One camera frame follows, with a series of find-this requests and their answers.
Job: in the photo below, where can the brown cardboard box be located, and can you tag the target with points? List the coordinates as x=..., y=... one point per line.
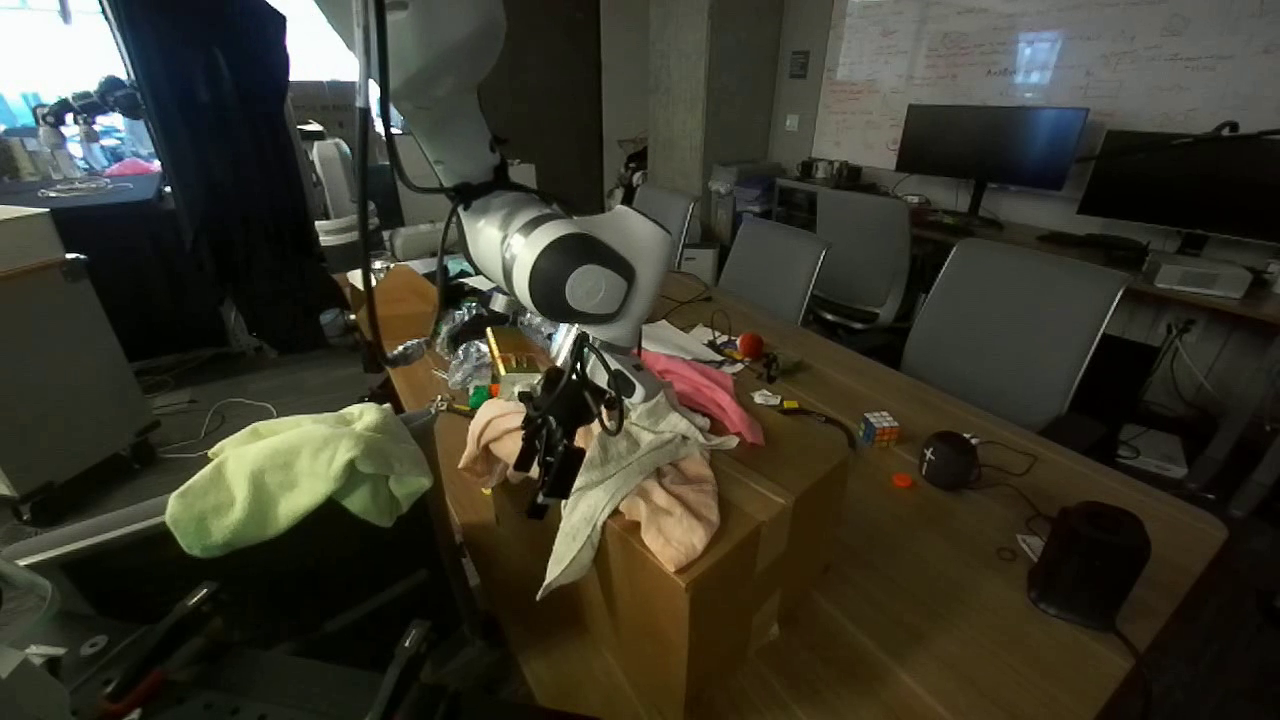
x=692, y=625

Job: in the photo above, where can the black computer monitor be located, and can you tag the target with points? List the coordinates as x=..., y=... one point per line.
x=1185, y=182
x=992, y=140

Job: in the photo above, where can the white keyboard device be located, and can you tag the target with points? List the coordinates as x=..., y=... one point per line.
x=1203, y=278

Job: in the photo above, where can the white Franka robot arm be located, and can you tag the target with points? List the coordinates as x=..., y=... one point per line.
x=534, y=253

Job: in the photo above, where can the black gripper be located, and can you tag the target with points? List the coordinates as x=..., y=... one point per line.
x=587, y=373

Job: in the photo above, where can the small orange cap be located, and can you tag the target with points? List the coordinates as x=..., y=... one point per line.
x=907, y=481

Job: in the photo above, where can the wooden wall desk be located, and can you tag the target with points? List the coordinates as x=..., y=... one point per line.
x=1267, y=311

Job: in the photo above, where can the black cylindrical speaker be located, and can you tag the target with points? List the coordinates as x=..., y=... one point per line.
x=1088, y=562

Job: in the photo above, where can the peach shirt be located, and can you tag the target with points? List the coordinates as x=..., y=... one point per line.
x=675, y=514

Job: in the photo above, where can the Rubik's cube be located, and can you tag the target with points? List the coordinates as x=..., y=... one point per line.
x=876, y=426

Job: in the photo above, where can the green plastic toy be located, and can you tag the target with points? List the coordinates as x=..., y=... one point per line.
x=476, y=399

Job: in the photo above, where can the pink cloth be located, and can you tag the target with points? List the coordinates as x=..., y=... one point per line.
x=692, y=385

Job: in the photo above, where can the white box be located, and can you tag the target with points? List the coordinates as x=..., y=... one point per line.
x=1153, y=451

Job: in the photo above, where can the clear plastic bag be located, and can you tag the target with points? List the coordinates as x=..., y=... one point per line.
x=462, y=353

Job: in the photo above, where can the off-white towel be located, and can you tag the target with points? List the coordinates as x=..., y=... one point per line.
x=627, y=462

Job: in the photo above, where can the light green towel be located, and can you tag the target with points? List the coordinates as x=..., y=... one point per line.
x=292, y=473

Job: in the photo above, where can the white paper stack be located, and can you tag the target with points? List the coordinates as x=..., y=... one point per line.
x=681, y=346

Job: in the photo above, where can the white floor appliance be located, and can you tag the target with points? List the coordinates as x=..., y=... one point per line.
x=332, y=175

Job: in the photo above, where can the red orange ball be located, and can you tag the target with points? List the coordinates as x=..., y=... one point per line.
x=752, y=346

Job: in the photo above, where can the black bar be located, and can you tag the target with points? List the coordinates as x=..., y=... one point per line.
x=155, y=642

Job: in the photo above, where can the white cabinet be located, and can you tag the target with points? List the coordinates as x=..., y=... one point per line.
x=66, y=362

